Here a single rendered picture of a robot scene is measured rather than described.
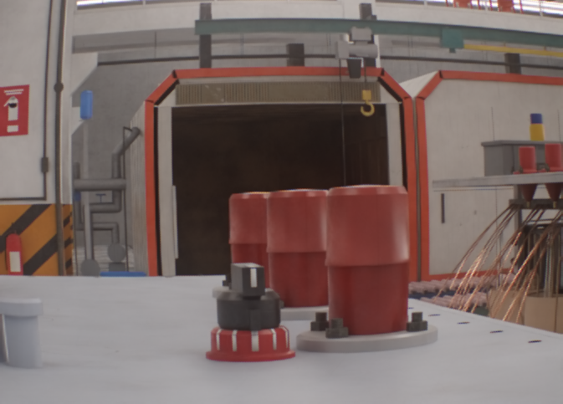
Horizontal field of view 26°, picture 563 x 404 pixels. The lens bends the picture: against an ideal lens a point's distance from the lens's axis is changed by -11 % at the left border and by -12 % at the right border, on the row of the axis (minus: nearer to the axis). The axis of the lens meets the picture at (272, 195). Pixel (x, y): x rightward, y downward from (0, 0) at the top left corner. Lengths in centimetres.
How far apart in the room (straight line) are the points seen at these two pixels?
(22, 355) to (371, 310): 31
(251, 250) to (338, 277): 65
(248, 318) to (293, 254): 39
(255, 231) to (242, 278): 71
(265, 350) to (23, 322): 21
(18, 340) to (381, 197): 34
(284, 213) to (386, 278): 34
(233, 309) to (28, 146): 1065
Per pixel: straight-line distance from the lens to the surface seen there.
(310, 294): 141
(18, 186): 1166
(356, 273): 109
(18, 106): 1169
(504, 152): 423
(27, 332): 96
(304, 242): 141
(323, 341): 108
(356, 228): 109
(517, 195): 459
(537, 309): 401
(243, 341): 103
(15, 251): 1151
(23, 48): 1175
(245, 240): 174
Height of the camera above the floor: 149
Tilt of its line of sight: level
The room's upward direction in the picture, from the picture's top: 2 degrees counter-clockwise
